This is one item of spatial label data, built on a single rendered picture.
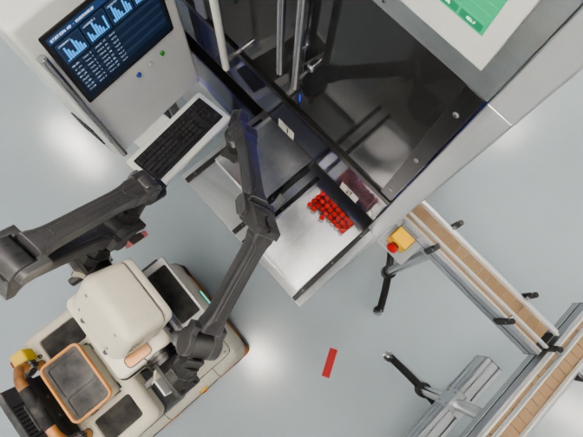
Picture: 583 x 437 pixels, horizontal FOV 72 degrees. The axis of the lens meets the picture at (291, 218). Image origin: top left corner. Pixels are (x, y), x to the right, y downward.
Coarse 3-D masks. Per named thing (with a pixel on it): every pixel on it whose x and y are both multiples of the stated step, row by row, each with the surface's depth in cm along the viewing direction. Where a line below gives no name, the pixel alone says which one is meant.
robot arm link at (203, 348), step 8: (200, 336) 107; (208, 336) 108; (200, 344) 106; (208, 344) 107; (192, 352) 105; (200, 352) 106; (208, 352) 107; (184, 360) 106; (192, 360) 107; (200, 360) 109; (192, 368) 108
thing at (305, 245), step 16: (288, 208) 156; (304, 208) 158; (288, 224) 156; (304, 224) 157; (320, 224) 157; (288, 240) 155; (304, 240) 155; (320, 240) 155; (336, 240) 156; (272, 256) 153; (288, 256) 153; (304, 256) 154; (320, 256) 154; (288, 272) 152; (304, 272) 152
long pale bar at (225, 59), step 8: (216, 0) 109; (216, 8) 111; (216, 16) 114; (216, 24) 117; (216, 32) 120; (224, 40) 124; (224, 48) 127; (224, 56) 131; (232, 56) 135; (224, 64) 135
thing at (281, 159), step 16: (256, 128) 164; (272, 128) 167; (272, 144) 165; (288, 144) 165; (224, 160) 162; (272, 160) 163; (288, 160) 163; (304, 160) 164; (272, 176) 161; (288, 176) 162; (272, 192) 156
